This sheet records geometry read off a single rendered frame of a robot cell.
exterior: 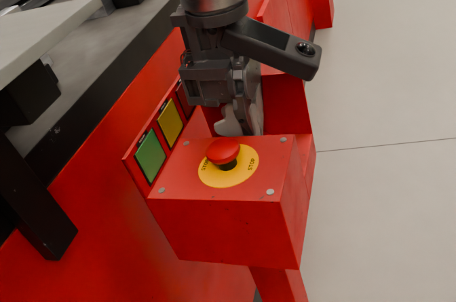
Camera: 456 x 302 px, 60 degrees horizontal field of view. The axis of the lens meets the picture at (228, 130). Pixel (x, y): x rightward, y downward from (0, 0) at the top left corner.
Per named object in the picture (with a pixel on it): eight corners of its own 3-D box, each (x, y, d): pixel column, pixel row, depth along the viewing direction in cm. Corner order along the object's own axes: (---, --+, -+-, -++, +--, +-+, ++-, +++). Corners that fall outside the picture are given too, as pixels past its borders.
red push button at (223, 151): (241, 181, 43) (233, 157, 41) (208, 181, 45) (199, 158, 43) (250, 157, 46) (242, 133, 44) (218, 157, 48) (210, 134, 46)
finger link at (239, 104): (246, 119, 53) (235, 64, 48) (259, 120, 53) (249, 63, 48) (238, 142, 50) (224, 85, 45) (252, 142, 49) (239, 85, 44)
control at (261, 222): (299, 271, 46) (267, 157, 35) (178, 260, 52) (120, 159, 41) (317, 154, 60) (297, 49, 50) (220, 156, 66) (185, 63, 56)
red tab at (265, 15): (267, 36, 125) (262, 15, 121) (260, 37, 126) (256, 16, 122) (274, 16, 137) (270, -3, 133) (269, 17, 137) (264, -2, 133)
